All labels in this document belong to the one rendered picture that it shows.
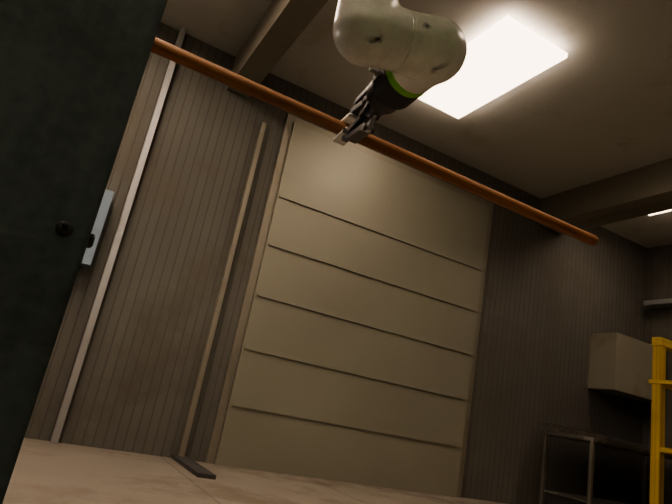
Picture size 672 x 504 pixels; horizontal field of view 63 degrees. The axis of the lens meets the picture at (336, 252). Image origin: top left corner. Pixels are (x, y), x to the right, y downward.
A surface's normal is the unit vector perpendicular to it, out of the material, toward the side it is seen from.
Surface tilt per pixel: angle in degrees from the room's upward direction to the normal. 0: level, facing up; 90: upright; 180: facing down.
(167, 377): 90
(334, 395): 90
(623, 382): 90
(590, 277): 90
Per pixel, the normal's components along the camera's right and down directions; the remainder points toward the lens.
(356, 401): 0.47, -0.17
